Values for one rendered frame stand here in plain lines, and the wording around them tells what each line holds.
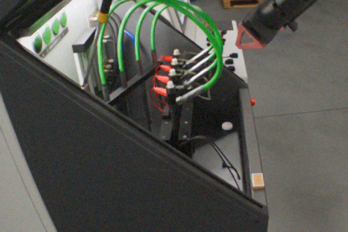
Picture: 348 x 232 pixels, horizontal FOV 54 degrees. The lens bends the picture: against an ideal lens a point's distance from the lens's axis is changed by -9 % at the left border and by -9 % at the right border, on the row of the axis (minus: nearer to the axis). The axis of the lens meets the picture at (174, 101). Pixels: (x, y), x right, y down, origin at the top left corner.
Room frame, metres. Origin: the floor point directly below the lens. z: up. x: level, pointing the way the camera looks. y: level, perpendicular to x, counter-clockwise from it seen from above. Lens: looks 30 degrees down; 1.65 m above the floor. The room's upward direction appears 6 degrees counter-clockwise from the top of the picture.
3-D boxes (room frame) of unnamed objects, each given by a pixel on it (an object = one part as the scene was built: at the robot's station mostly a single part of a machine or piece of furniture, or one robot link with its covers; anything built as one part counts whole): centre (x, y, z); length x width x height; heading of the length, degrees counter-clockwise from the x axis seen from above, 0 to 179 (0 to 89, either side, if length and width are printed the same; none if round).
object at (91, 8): (1.23, 0.23, 1.20); 0.13 x 0.03 x 0.31; 172
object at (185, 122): (1.08, -0.01, 0.91); 0.34 x 0.10 x 0.15; 172
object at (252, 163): (0.93, -0.23, 0.87); 0.62 x 0.04 x 0.16; 172
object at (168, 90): (0.96, 0.00, 1.03); 0.05 x 0.03 x 0.21; 82
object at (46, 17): (1.00, 0.27, 1.43); 0.54 x 0.03 x 0.02; 172
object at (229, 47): (1.63, -0.24, 0.97); 0.70 x 0.22 x 0.03; 172
